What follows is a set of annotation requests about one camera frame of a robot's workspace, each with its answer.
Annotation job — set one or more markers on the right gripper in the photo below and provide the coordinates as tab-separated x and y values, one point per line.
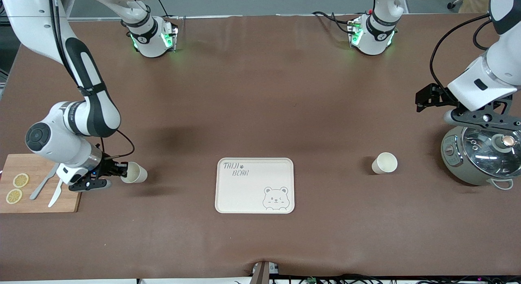
106	164

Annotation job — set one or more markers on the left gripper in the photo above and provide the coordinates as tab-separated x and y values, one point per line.
438	95

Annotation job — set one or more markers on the white IKEA cup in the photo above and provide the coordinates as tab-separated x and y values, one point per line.
384	163
137	173

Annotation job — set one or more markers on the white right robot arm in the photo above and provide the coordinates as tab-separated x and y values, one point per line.
57	145

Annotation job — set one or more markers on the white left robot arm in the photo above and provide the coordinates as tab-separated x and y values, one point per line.
504	52

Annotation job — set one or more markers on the white plastic knife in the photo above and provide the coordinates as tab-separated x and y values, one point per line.
55	196

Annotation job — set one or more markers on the green-grey cooking pot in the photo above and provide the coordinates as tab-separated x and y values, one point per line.
454	162

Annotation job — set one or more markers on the glass pot lid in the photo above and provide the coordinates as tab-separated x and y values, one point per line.
484	151

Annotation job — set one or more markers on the grey plastic knife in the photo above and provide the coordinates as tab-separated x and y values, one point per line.
40	187

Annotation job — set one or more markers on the black caster with grey leg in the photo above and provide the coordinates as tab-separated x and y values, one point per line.
450	5

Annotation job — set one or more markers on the lemon slice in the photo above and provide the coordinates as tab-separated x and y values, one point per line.
20	180
14	196

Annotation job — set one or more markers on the wooden cutting board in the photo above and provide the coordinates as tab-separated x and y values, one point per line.
24	204

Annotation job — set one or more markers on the beige bear print tray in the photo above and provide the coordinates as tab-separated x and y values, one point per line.
254	186

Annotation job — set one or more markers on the brown table cover sheet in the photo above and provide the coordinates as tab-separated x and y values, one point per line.
260	92

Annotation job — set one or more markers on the grey mount post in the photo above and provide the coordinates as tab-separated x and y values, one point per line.
262	272

